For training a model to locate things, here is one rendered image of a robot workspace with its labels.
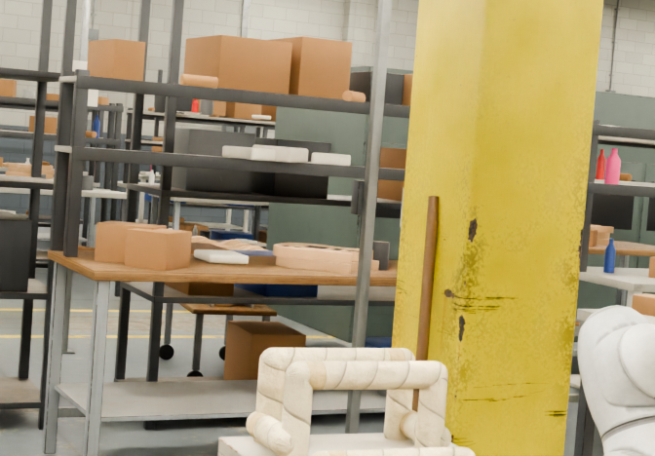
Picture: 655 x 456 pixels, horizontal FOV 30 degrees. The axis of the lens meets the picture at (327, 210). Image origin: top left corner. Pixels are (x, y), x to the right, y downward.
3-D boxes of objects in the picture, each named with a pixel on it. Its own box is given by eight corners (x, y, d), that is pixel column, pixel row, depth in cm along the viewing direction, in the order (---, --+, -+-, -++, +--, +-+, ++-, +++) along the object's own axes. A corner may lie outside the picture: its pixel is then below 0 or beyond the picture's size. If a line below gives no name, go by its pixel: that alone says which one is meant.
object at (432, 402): (433, 451, 143) (440, 371, 143) (446, 458, 140) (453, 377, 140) (408, 452, 142) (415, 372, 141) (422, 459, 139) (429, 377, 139)
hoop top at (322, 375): (439, 386, 143) (441, 358, 143) (452, 391, 140) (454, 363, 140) (279, 387, 135) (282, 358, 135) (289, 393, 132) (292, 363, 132)
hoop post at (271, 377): (274, 437, 144) (280, 359, 144) (285, 443, 141) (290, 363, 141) (249, 437, 143) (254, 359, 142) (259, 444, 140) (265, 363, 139)
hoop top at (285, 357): (406, 371, 151) (408, 345, 150) (419, 376, 148) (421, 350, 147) (254, 372, 142) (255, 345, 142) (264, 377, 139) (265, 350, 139)
